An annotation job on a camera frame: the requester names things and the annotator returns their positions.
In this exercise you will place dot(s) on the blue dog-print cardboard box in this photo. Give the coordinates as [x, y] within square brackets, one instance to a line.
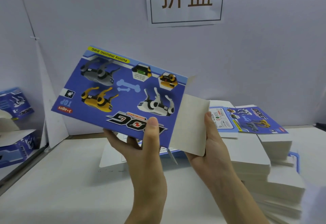
[122, 101]

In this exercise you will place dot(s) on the person's left hand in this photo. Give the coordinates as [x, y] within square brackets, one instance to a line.
[147, 173]

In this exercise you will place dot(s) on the black object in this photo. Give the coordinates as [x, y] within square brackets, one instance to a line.
[321, 126]

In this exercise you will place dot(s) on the white paper wall sign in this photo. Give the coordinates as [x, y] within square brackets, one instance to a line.
[184, 17]

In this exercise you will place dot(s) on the pile of blue boxes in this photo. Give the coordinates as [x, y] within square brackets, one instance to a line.
[15, 101]

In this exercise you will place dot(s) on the person's right forearm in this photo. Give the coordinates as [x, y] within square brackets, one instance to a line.
[239, 201]

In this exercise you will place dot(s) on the person's right hand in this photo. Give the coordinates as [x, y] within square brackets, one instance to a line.
[214, 157]

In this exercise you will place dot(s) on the person's left forearm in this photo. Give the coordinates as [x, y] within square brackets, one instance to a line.
[147, 213]

